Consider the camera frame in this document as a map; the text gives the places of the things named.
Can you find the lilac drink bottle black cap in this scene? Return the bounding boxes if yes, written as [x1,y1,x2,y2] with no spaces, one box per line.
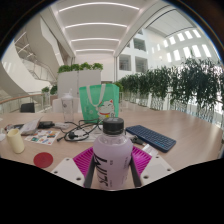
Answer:
[92,117,134,191]

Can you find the green tote bag cat print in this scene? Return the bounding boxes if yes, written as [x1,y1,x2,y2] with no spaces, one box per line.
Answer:
[78,83,121,125]

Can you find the long green plant hedge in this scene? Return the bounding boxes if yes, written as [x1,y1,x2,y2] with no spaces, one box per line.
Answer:
[114,58,224,118]

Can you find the green plants atop cabinet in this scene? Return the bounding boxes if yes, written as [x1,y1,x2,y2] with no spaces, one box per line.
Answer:
[57,61,104,74]

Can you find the colourful sticker sheet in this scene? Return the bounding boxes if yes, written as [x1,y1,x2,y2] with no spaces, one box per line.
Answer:
[24,129,61,146]

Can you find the ceiling light strips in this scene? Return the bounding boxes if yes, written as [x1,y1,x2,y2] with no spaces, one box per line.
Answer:
[58,1,141,54]

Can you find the tangled black cables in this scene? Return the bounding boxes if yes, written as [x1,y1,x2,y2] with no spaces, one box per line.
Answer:
[56,118,104,143]

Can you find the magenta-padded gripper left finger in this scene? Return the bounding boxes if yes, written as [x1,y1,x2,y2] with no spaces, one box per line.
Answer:
[50,147,98,189]

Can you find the black power brick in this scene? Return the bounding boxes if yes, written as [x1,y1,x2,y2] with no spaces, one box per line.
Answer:
[38,120,56,130]

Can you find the flat round red coaster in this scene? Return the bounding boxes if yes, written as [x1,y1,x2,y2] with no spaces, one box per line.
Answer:
[33,151,54,169]

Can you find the black chair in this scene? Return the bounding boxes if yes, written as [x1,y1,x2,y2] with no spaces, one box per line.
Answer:
[19,102,36,114]

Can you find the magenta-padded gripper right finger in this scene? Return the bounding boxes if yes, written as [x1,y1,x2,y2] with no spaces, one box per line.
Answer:
[128,145,177,188]

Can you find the white charger block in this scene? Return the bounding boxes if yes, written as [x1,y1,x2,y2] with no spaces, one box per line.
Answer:
[54,122,71,130]

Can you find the clear shaker bottle white lid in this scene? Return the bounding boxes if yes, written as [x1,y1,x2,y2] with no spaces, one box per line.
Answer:
[60,89,76,124]

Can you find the dark blue keyboard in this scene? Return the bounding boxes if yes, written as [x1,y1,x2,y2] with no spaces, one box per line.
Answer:
[125,124,178,154]

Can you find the brown planter with green plants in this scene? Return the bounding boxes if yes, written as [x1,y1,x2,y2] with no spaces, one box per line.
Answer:
[41,84,59,104]

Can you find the white cabinet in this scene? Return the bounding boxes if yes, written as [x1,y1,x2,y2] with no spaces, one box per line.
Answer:
[57,69,102,99]

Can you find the brown box with printed paper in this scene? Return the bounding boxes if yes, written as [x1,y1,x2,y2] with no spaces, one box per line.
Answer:
[19,116,44,136]

